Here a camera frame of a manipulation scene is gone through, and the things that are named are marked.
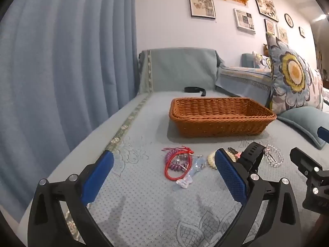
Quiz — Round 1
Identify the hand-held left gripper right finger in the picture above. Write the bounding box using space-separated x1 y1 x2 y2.
214 148 301 247

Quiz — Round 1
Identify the large floral pillow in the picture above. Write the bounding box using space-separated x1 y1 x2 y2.
265 31 324 114

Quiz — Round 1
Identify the teal cushion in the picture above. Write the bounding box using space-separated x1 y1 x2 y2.
277 107 329 150

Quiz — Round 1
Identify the purple coil hair tie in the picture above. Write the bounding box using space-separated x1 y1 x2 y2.
164 151 178 165

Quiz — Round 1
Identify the black floral picture frame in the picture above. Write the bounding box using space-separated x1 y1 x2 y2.
253 0 279 22

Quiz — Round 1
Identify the cream bead bracelet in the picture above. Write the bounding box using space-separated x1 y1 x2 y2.
207 151 237 170

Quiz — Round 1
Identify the red cord bracelet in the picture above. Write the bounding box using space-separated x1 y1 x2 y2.
161 146 194 181

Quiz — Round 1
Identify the blue curtain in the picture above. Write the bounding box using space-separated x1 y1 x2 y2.
0 0 138 222

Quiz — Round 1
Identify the pale butterfly picture frame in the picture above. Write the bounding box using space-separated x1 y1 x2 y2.
277 25 288 43

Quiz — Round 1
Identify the black watch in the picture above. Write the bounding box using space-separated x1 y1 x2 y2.
238 142 266 179

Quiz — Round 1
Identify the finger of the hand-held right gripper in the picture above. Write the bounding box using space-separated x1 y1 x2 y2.
290 148 329 213
317 127 329 142

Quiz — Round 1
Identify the small floral pillow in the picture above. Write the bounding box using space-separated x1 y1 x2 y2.
253 51 272 70

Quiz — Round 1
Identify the light blue sofa cover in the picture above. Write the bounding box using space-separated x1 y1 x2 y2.
18 90 329 247

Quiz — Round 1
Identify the brown wicker basket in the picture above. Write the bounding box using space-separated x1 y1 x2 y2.
169 97 277 138

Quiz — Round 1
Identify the white picture frame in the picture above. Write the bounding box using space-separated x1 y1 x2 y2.
233 8 256 33

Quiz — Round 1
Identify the clear blue crystal bracelet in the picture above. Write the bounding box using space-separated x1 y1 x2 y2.
177 157 208 188

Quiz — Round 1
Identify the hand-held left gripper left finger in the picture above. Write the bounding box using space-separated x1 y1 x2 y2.
28 150 114 247

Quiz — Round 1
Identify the striped blue backrest cover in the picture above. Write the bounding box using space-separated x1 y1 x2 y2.
214 65 273 105

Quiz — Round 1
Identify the clear bead bracelet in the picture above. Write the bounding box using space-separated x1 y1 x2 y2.
263 144 284 168

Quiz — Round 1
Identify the small black picture frame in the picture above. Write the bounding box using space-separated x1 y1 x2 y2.
264 19 275 35

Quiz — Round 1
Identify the purple bead bracelet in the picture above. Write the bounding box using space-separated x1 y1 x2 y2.
168 153 192 173

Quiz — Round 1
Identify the black strap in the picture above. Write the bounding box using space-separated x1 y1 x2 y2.
184 86 207 97

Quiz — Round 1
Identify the large black picture frame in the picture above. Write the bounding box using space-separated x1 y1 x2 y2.
188 0 216 19

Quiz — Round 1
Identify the teal sofa backrest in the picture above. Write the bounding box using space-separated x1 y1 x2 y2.
241 53 260 69

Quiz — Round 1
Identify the teal armrest cover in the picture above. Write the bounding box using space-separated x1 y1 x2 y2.
137 48 227 94

